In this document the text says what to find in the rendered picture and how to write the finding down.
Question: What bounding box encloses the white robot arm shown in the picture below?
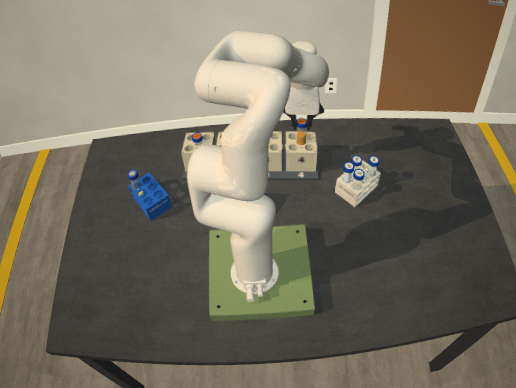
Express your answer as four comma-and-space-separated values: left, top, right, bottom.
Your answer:
187, 31, 329, 302

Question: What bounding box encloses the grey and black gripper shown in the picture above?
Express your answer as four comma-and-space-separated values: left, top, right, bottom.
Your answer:
283, 86, 324, 130

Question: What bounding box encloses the blue tube rack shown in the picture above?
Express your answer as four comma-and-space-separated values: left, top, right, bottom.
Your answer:
128, 173, 172, 221

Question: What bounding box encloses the cream tube rack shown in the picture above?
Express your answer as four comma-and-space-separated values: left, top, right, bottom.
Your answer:
335, 161, 381, 207

